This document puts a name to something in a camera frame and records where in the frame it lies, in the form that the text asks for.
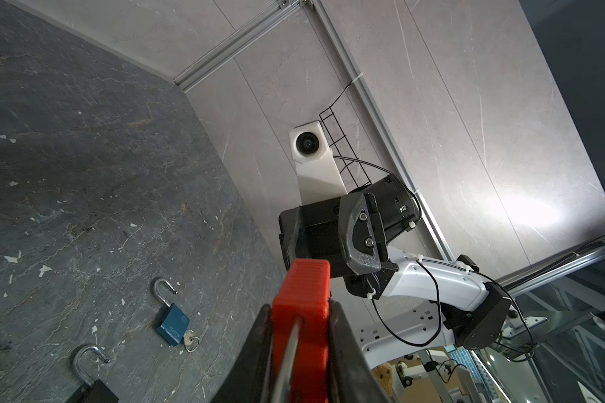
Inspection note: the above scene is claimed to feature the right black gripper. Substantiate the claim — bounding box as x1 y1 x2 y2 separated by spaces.
278 189 389 279

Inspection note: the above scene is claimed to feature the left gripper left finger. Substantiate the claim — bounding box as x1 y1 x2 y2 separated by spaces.
211 304 273 402

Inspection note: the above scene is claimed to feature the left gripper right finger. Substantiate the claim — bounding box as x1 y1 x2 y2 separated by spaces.
327 300 390 403

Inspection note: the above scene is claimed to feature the red padlock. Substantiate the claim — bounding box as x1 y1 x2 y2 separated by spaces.
271 259 330 402

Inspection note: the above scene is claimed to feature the blue padlock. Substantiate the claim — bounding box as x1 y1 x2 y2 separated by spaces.
152 278 200 353

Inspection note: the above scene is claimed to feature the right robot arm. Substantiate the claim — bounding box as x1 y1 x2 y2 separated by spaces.
279 174 512 368

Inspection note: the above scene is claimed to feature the middle black padlock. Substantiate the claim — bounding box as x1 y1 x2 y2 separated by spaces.
67 344 119 403

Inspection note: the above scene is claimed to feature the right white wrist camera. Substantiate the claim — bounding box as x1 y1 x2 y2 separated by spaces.
289 121 347 205

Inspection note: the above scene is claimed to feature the black wire hook rack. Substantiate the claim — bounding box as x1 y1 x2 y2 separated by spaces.
319 84 372 191

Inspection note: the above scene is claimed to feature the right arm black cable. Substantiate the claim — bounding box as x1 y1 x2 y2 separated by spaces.
332 154 535 364

